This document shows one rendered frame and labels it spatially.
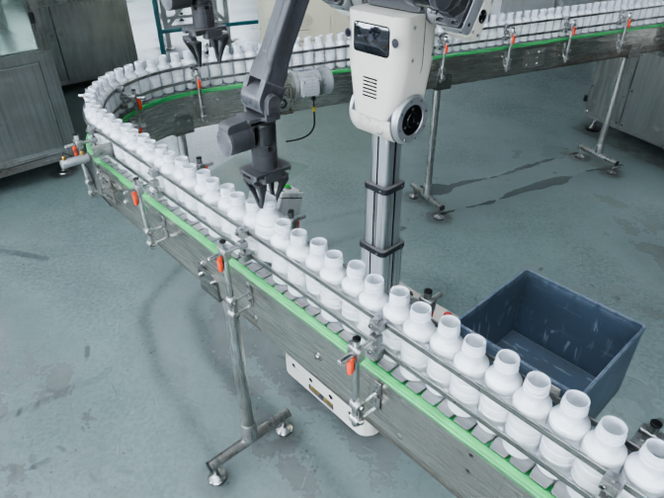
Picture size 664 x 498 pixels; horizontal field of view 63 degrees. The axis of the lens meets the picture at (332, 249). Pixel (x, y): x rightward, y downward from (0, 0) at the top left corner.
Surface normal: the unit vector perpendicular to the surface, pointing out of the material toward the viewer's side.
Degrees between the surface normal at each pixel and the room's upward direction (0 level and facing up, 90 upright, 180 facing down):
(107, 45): 90
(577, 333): 90
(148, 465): 0
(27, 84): 90
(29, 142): 90
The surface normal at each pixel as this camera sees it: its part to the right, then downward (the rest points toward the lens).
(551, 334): -0.74, 0.39
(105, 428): -0.01, -0.83
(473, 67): 0.40, 0.50
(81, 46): 0.68, 0.40
